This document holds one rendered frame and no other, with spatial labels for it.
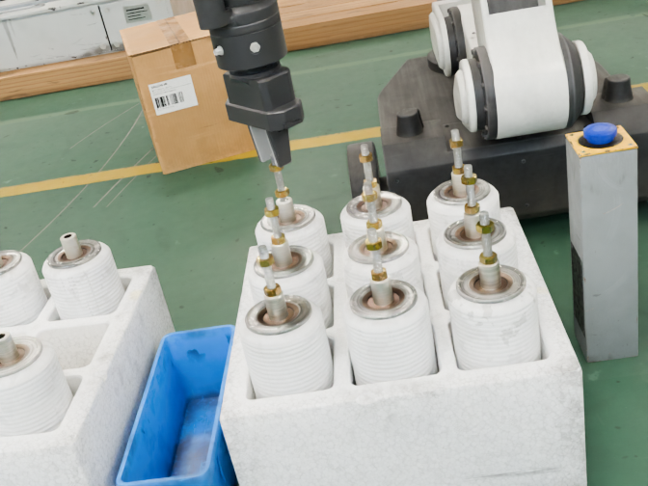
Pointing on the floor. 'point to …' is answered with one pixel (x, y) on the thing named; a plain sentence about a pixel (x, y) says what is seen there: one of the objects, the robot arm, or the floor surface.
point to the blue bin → (182, 415)
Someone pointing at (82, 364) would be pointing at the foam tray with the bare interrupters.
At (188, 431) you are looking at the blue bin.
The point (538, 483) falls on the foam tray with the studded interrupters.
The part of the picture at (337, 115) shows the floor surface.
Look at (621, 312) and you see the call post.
